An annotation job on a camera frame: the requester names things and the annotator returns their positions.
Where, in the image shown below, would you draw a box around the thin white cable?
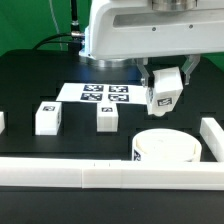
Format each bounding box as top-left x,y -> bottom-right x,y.
48,0 -> 64,51

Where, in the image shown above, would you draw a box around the white fiducial marker sheet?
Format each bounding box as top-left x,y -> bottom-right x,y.
57,83 -> 146,105

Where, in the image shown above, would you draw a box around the white round stool seat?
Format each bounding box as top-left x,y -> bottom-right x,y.
132,128 -> 202,162

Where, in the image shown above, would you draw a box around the white left barrier rail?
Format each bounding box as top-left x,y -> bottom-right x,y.
0,111 -> 5,134

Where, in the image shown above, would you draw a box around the white front barrier rail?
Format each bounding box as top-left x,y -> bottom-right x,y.
0,157 -> 224,190

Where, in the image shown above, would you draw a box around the black cable with connector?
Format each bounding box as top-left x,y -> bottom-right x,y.
32,30 -> 86,51

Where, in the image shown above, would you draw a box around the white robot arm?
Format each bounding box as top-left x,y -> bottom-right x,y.
80,0 -> 224,82

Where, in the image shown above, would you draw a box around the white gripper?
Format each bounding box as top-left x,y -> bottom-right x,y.
89,0 -> 224,88

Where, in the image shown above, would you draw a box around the black vertical cable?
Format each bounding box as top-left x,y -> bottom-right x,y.
69,0 -> 80,33

